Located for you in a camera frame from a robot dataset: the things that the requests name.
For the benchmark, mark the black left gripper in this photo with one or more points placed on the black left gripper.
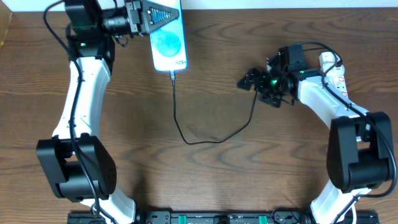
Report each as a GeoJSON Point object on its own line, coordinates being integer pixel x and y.
{"type": "Point", "coordinates": [135, 16]}

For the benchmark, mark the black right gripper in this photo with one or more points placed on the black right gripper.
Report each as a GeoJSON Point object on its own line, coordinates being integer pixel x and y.
{"type": "Point", "coordinates": [263, 84]}

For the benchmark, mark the blue Galaxy smartphone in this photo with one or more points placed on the blue Galaxy smartphone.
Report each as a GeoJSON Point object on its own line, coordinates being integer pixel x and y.
{"type": "Point", "coordinates": [168, 43]}

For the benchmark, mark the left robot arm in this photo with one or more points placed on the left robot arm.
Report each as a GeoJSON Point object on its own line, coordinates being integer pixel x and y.
{"type": "Point", "coordinates": [75, 162]}

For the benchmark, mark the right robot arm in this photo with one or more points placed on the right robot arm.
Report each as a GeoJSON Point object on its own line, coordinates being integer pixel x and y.
{"type": "Point", "coordinates": [360, 154]}

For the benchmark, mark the white USB charger adapter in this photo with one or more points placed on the white USB charger adapter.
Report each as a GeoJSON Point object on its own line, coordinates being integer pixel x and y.
{"type": "Point", "coordinates": [333, 71]}

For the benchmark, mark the white power strip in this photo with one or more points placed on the white power strip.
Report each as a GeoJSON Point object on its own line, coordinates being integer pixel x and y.
{"type": "Point", "coordinates": [338, 82]}

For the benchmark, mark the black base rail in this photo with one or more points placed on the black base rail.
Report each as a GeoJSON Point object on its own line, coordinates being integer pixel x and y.
{"type": "Point", "coordinates": [164, 217]}

